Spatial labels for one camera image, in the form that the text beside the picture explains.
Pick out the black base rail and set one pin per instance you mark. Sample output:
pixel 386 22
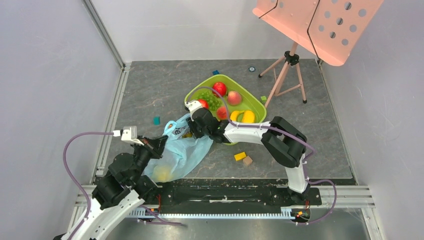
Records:
pixel 234 196

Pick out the yellow block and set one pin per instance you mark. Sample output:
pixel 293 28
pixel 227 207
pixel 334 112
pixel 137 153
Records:
pixel 240 156

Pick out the pink fake peach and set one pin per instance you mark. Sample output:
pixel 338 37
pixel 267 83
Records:
pixel 234 98

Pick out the small fake peach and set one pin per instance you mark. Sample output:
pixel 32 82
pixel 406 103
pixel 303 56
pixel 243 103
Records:
pixel 222 113

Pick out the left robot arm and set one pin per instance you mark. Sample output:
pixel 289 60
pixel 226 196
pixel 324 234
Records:
pixel 123 188

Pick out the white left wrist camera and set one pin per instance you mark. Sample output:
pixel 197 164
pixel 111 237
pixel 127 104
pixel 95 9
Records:
pixel 129 135

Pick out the small teal block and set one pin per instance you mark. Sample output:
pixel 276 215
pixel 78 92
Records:
pixel 156 120

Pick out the green fake grapes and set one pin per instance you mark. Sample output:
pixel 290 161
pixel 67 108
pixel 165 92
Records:
pixel 213 102

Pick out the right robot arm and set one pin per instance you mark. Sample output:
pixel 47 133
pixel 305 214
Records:
pixel 286 144

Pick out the brown wooden cube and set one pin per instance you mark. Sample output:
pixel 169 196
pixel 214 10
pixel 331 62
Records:
pixel 247 161

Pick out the lime green plastic tray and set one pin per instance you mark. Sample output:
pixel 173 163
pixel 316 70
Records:
pixel 249 101

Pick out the red fake apple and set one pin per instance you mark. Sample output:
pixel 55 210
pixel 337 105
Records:
pixel 204 103
pixel 220 88

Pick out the yellow fake mango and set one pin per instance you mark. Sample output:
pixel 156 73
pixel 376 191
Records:
pixel 248 117

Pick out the light blue plastic bag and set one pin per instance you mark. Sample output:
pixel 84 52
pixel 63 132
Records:
pixel 182 152

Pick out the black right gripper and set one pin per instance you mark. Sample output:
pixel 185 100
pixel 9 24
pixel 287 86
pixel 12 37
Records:
pixel 196 124

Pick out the pink music stand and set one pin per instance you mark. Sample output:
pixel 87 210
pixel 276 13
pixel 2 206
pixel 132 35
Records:
pixel 329 29

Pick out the green cube block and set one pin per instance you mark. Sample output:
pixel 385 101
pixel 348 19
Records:
pixel 263 98

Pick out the yellow fake banana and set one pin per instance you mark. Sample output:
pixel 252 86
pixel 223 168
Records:
pixel 234 115

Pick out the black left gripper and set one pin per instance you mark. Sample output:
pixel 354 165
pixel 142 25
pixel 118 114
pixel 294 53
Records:
pixel 156 145

